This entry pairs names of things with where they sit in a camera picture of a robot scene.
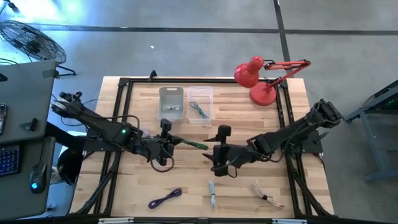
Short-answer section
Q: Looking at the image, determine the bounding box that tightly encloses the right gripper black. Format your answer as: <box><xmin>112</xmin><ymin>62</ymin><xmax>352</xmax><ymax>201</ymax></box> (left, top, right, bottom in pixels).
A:
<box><xmin>201</xmin><ymin>124</ymin><xmax>249</xmax><ymax>177</ymax></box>

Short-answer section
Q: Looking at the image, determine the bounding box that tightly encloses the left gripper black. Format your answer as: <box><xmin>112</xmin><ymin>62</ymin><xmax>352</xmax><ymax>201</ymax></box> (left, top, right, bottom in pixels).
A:
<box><xmin>148</xmin><ymin>118</ymin><xmax>185</xmax><ymax>166</ymax></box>

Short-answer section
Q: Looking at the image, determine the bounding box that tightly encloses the green braided usb cable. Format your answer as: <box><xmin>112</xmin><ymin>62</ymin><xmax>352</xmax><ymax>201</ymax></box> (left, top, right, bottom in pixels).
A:
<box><xmin>181</xmin><ymin>139</ymin><xmax>209</xmax><ymax>151</ymax></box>

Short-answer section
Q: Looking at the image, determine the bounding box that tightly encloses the teal thin usb cable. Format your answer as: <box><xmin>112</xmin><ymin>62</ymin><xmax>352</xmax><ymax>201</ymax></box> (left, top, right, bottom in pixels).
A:
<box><xmin>188</xmin><ymin>101</ymin><xmax>210</xmax><ymax>120</ymax></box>

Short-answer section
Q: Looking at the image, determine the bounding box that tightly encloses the light blue usb cable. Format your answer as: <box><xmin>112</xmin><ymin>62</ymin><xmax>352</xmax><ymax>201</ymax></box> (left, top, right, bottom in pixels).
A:
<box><xmin>208</xmin><ymin>180</ymin><xmax>217</xmax><ymax>208</ymax></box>

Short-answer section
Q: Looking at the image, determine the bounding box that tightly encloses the beige striped usb cable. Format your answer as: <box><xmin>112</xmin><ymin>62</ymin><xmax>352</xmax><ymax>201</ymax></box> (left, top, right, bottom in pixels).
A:
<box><xmin>250</xmin><ymin>182</ymin><xmax>285</xmax><ymax>209</ymax></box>

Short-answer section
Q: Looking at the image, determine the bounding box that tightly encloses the beige opaque plastic bin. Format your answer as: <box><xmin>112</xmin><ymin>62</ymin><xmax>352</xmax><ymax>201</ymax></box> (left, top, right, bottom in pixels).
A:
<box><xmin>157</xmin><ymin>86</ymin><xmax>185</xmax><ymax>122</ymax></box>

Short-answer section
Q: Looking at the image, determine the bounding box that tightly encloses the clear plastic bin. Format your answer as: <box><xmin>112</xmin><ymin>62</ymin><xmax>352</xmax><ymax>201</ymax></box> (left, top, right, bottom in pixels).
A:
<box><xmin>186</xmin><ymin>86</ymin><xmax>215</xmax><ymax>126</ymax></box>

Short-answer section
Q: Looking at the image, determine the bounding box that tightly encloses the red desk lamp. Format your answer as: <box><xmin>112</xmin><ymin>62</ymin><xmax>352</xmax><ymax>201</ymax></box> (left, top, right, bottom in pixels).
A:
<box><xmin>233</xmin><ymin>55</ymin><xmax>312</xmax><ymax>106</ymax></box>

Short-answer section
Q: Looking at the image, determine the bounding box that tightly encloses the white label strip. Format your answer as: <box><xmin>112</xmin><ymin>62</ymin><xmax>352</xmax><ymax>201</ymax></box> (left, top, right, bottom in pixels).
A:
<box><xmin>98</xmin><ymin>217</ymin><xmax>134</xmax><ymax>224</ymax></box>
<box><xmin>272</xmin><ymin>218</ymin><xmax>308</xmax><ymax>224</ymax></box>

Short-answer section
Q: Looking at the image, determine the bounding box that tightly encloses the black round chair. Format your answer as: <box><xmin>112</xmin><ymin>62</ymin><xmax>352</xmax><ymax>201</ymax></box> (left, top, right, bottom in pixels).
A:
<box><xmin>57</xmin><ymin>147</ymin><xmax>85</xmax><ymax>187</ymax></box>

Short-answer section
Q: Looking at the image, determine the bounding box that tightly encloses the black computer mouse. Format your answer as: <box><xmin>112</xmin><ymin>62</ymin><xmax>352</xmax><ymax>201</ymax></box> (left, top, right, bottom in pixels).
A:
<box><xmin>29</xmin><ymin>163</ymin><xmax>48</xmax><ymax>194</ymax></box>

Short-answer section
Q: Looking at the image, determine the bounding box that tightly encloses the small black desk gadget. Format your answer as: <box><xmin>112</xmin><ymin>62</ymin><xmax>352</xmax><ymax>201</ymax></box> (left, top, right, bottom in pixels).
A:
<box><xmin>19</xmin><ymin>117</ymin><xmax>39</xmax><ymax>132</ymax></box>

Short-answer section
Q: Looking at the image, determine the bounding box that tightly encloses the blue-grey metal cart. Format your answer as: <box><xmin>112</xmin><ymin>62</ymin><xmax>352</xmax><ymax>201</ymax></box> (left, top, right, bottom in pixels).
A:
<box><xmin>343</xmin><ymin>79</ymin><xmax>398</xmax><ymax>183</ymax></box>

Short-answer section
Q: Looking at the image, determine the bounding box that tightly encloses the grey desk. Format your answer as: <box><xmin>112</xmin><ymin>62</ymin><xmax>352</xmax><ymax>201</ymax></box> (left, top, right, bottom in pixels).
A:
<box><xmin>0</xmin><ymin>60</ymin><xmax>58</xmax><ymax>220</ymax></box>

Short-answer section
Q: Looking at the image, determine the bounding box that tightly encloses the backlit computer keyboard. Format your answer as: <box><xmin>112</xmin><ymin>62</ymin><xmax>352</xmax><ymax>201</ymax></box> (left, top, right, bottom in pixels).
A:
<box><xmin>0</xmin><ymin>144</ymin><xmax>21</xmax><ymax>178</ymax></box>

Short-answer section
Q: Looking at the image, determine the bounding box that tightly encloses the black smartphone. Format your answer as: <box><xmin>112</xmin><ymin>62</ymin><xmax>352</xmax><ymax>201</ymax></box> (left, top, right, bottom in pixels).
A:
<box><xmin>0</xmin><ymin>103</ymin><xmax>7</xmax><ymax>136</ymax></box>

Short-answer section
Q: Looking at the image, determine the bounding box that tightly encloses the purple braided usb cable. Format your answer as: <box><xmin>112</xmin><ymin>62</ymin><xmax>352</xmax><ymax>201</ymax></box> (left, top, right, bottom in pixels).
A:
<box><xmin>147</xmin><ymin>187</ymin><xmax>183</xmax><ymax>210</ymax></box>

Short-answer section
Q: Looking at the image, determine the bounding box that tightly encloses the black aluminium table frame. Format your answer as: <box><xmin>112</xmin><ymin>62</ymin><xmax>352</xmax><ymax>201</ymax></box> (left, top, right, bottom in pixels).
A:
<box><xmin>67</xmin><ymin>70</ymin><xmax>336</xmax><ymax>224</ymax></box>

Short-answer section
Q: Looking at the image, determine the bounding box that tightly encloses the black wire floor fan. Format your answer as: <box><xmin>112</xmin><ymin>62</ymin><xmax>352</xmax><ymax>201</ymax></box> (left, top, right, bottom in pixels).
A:
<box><xmin>0</xmin><ymin>20</ymin><xmax>77</xmax><ymax>77</ymax></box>

